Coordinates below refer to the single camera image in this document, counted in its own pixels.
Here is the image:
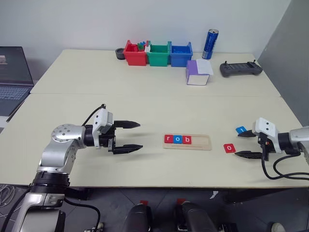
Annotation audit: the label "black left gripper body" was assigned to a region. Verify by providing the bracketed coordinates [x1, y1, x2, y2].
[98, 123, 117, 153]

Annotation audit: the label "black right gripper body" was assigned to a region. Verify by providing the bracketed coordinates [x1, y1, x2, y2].
[257, 133, 270, 162]

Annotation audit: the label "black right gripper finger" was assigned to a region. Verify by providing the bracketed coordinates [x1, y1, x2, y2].
[233, 150, 264, 160]
[237, 129, 257, 139]

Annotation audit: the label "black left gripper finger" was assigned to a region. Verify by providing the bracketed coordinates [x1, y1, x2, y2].
[112, 144, 144, 156]
[113, 120, 141, 130]

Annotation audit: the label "wooden letter tray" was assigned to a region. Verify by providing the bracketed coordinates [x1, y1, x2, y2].
[163, 134, 212, 151]

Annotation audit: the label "grey handheld controller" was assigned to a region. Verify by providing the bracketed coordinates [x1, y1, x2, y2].
[219, 60, 264, 78]

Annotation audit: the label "red plastic bin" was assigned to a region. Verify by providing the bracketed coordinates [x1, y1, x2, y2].
[123, 39, 148, 66]

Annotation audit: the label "dark rounded shape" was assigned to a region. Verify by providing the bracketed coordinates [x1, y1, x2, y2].
[123, 203, 154, 232]
[174, 202, 218, 232]

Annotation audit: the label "green plastic bin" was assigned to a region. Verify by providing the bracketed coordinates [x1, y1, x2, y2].
[146, 41, 169, 67]

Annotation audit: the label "grey shoe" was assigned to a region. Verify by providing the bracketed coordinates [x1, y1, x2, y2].
[269, 222, 287, 232]

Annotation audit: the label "purple and white box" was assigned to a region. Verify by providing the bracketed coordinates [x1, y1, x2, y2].
[185, 59, 214, 87]

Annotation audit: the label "blue plastic bin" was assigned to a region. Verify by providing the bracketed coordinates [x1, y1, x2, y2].
[168, 41, 194, 67]

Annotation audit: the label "blue drink can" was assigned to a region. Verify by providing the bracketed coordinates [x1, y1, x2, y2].
[201, 29, 220, 60]

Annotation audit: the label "grey open laptop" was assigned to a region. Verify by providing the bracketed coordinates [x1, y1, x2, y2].
[0, 46, 35, 117]

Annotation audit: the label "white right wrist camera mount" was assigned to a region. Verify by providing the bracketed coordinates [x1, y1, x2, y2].
[252, 117, 282, 154]

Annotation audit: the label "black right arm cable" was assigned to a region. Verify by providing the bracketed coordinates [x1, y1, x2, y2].
[261, 151, 309, 180]

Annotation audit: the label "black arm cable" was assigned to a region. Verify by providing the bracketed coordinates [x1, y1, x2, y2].
[0, 103, 107, 232]
[261, 151, 309, 180]

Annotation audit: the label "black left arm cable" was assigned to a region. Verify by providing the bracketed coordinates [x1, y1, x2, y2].
[0, 103, 107, 232]

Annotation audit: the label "white floor cables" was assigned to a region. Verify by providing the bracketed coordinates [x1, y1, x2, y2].
[0, 185, 19, 219]

